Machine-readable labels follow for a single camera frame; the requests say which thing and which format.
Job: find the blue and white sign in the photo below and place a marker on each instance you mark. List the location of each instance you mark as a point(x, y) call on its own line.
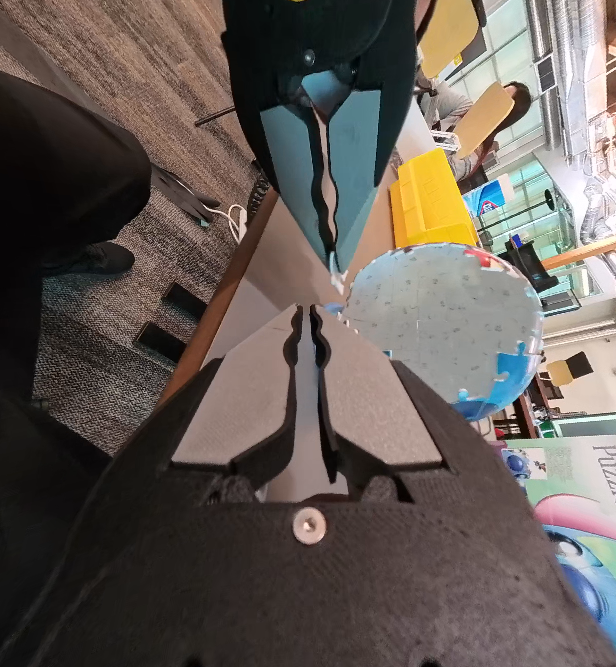
point(493, 203)

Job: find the black chair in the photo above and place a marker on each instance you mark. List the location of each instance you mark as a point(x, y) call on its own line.
point(532, 266)

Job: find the blue round stand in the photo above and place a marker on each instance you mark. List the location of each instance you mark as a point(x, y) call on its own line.
point(332, 309)

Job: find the black floor plate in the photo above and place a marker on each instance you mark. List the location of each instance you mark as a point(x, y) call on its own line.
point(185, 301)
point(162, 342)

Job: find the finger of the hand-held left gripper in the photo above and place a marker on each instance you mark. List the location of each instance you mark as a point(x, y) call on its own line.
point(287, 151)
point(354, 156)

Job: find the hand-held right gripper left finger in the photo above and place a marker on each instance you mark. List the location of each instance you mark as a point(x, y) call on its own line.
point(240, 406)

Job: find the white puzzle piece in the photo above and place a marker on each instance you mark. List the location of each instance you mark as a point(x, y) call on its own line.
point(341, 280)

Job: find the colourful puzzle box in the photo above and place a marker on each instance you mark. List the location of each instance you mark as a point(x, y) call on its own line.
point(589, 547)

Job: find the silver ventilation duct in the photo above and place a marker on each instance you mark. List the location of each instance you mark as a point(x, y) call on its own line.
point(573, 104)

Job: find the yellow plastic bin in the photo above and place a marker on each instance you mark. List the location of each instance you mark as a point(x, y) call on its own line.
point(427, 208)

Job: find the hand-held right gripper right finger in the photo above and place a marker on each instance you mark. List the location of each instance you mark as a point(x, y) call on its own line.
point(375, 411)

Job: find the black round-base stand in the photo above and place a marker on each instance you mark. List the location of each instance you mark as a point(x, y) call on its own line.
point(550, 200)

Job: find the tan and black panel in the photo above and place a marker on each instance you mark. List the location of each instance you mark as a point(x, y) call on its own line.
point(568, 370)

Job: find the person's black shoe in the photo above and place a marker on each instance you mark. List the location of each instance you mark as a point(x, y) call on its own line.
point(94, 258)

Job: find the tan backed chair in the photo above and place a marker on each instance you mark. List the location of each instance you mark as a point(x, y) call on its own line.
point(448, 36)
point(482, 120)

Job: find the grey framed monitor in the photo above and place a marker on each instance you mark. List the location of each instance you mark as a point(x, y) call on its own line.
point(594, 427)

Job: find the blue and white puzzle ball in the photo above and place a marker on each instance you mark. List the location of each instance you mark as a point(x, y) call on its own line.
point(433, 312)

